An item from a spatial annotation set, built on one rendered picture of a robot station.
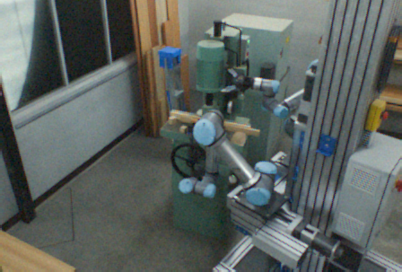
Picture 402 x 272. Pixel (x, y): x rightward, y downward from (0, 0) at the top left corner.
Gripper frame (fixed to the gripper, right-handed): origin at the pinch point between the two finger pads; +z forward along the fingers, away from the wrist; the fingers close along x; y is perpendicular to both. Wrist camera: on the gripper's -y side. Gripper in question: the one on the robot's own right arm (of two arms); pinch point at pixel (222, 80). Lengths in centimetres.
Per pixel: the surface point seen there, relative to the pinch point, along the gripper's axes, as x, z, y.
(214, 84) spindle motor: 1.1, 6.6, -6.5
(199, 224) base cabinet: 88, 11, -84
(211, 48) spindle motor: -14.2, 9.3, 12.5
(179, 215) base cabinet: 86, 29, -81
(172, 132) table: 33, 33, -26
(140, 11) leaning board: -94, 123, -76
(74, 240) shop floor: 124, 100, -63
